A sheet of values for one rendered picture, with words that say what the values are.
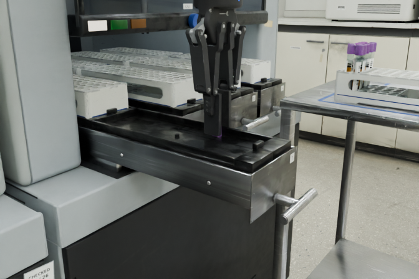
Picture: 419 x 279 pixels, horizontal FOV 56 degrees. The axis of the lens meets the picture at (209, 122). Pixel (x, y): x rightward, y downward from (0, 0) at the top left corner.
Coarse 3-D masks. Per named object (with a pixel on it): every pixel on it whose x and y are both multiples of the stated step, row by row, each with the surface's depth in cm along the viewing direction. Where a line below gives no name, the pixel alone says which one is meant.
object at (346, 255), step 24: (312, 96) 87; (288, 120) 84; (360, 120) 74; (384, 120) 72; (408, 120) 69; (336, 240) 131; (336, 264) 117; (360, 264) 117; (384, 264) 117; (408, 264) 117
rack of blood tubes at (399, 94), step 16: (336, 80) 82; (368, 80) 78; (384, 80) 76; (400, 80) 74; (416, 80) 72; (336, 96) 83; (368, 96) 78; (384, 96) 76; (400, 96) 83; (416, 96) 82
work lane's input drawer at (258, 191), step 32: (96, 128) 69; (128, 128) 70; (160, 128) 70; (192, 128) 70; (224, 128) 66; (128, 160) 64; (160, 160) 60; (192, 160) 56; (224, 160) 54; (256, 160) 52; (288, 160) 58; (224, 192) 53; (256, 192) 52; (288, 192) 61
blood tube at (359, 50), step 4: (356, 48) 78; (360, 48) 78; (356, 52) 78; (360, 52) 78; (356, 56) 79; (360, 56) 78; (356, 60) 79; (360, 60) 79; (356, 64) 79; (360, 64) 79; (356, 68) 79; (356, 72) 79; (352, 80) 80; (356, 80) 80; (352, 84) 80; (356, 84) 80; (352, 88) 81; (356, 88) 80
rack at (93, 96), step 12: (84, 84) 77; (96, 84) 77; (108, 84) 77; (120, 84) 77; (84, 96) 70; (96, 96) 72; (108, 96) 74; (120, 96) 76; (84, 108) 71; (96, 108) 72; (108, 108) 75; (120, 108) 77
